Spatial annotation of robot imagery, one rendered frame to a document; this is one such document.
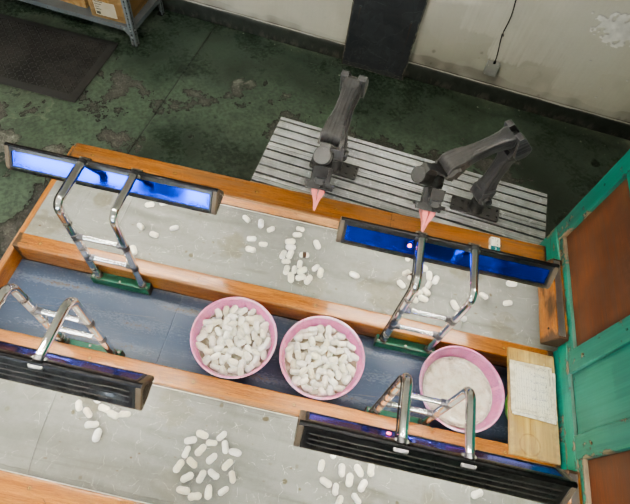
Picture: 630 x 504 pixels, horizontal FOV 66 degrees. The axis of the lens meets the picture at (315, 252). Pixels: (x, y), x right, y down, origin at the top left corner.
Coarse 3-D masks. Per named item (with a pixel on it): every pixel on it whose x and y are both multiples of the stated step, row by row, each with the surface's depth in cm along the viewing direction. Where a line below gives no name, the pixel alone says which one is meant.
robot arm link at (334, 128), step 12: (348, 72) 165; (348, 84) 164; (360, 84) 165; (348, 96) 163; (360, 96) 173; (336, 108) 162; (348, 108) 163; (336, 120) 161; (324, 132) 160; (336, 132) 160; (336, 144) 161
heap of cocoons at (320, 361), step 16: (304, 336) 154; (320, 336) 155; (336, 336) 156; (288, 352) 151; (304, 352) 153; (320, 352) 152; (336, 352) 153; (352, 352) 155; (288, 368) 150; (304, 368) 149; (320, 368) 149; (336, 368) 150; (352, 368) 150; (304, 384) 147; (320, 384) 147; (336, 384) 147
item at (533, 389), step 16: (512, 368) 152; (528, 368) 152; (544, 368) 153; (512, 384) 149; (528, 384) 150; (544, 384) 150; (512, 400) 147; (528, 400) 147; (544, 400) 148; (528, 416) 145; (544, 416) 145
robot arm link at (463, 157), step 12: (504, 132) 157; (480, 144) 157; (492, 144) 157; (504, 144) 157; (516, 144) 157; (528, 144) 158; (444, 156) 158; (456, 156) 157; (468, 156) 156; (480, 156) 158; (516, 156) 162; (444, 168) 159; (456, 168) 157
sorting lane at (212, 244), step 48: (96, 192) 175; (144, 240) 166; (192, 240) 168; (240, 240) 170; (288, 288) 163; (336, 288) 165; (384, 288) 166; (432, 288) 168; (480, 288) 170; (528, 288) 172; (528, 336) 163
